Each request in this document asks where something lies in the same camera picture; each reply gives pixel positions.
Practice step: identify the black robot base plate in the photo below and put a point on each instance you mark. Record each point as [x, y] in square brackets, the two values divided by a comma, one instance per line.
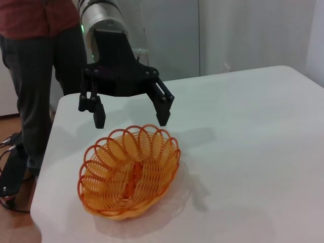
[12, 172]

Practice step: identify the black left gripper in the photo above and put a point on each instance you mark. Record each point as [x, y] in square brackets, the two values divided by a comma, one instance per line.
[114, 68]

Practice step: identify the person in red shirt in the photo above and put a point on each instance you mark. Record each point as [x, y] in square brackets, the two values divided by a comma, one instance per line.
[30, 63]

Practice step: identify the orange woven plastic basket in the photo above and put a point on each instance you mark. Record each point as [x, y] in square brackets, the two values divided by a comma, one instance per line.
[111, 177]

